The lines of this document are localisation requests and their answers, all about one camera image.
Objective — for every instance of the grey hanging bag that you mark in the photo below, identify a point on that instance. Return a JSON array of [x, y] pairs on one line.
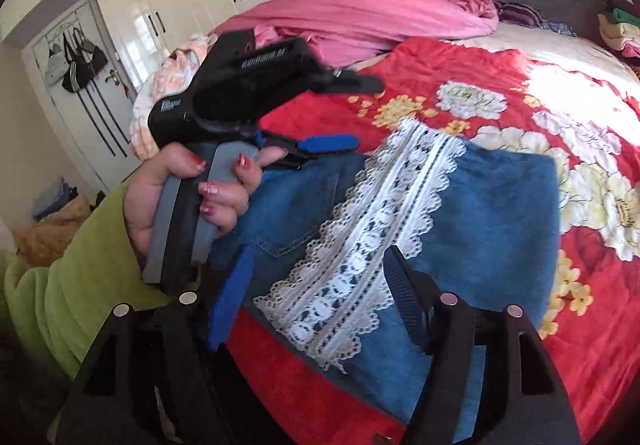
[[55, 67]]

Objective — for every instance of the brown hanging bag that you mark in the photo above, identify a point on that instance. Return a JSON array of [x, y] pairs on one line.
[[94, 52]]

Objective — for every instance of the red floral blanket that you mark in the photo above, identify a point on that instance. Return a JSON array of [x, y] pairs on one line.
[[450, 70]]

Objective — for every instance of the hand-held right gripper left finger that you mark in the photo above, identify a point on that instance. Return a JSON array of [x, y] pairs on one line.
[[230, 297]]

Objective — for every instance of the stack of folded clothes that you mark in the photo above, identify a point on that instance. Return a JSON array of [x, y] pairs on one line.
[[622, 25]]

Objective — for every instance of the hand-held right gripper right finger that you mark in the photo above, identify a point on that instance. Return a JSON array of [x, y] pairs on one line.
[[407, 297]]

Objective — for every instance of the black striped hanging bag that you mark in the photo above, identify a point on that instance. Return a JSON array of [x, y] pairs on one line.
[[76, 70]]

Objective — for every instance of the person's left hand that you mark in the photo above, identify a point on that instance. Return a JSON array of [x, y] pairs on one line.
[[145, 205]]

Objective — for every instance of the blue denim pants with lace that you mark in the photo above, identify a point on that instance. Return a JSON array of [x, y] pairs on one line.
[[500, 225]]

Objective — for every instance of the purple striped pillow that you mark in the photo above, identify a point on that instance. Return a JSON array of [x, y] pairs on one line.
[[517, 14]]

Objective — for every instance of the pink blanket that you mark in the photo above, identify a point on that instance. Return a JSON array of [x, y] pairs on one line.
[[360, 15]]

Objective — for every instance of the blue cloth pile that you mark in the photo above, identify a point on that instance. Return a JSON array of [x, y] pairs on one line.
[[52, 200]]

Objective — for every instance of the person's left forearm green sleeve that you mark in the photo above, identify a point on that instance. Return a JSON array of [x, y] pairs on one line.
[[75, 275]]

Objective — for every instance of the blue patterned cloth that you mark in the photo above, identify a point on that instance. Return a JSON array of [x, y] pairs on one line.
[[559, 28]]

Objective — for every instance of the yellow plush cloth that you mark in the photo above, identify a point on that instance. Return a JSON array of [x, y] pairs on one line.
[[50, 235]]

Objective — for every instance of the orange and white floral cloth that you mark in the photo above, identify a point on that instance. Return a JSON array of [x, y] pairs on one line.
[[150, 95]]

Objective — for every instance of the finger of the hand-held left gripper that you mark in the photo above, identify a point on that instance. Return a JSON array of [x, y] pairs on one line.
[[355, 84], [332, 143]]

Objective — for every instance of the beige bed sheet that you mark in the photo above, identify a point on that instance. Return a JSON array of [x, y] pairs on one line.
[[550, 50]]

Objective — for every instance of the white door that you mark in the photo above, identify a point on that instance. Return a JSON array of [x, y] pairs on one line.
[[100, 125]]

